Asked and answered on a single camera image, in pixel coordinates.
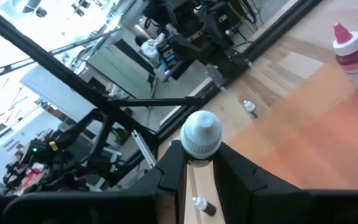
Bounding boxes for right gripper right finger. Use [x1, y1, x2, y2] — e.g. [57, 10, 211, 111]
[213, 143, 358, 224]

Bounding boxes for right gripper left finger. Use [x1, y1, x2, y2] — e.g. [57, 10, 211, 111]
[1, 140, 188, 224]

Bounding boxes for small black dropper bottle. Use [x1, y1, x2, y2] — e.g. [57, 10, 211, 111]
[192, 196, 217, 217]

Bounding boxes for small white piece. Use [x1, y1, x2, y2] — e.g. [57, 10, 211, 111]
[243, 100, 259, 119]

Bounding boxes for black equipment with green light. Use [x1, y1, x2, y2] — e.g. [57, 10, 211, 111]
[3, 108, 130, 194]

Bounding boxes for grey-green cabinet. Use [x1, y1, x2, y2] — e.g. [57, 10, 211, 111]
[87, 46, 155, 100]

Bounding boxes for silver aluminium bracket strip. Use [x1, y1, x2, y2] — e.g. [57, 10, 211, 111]
[131, 129, 157, 169]

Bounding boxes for black aluminium table frame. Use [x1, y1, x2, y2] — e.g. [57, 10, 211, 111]
[0, 0, 323, 187]

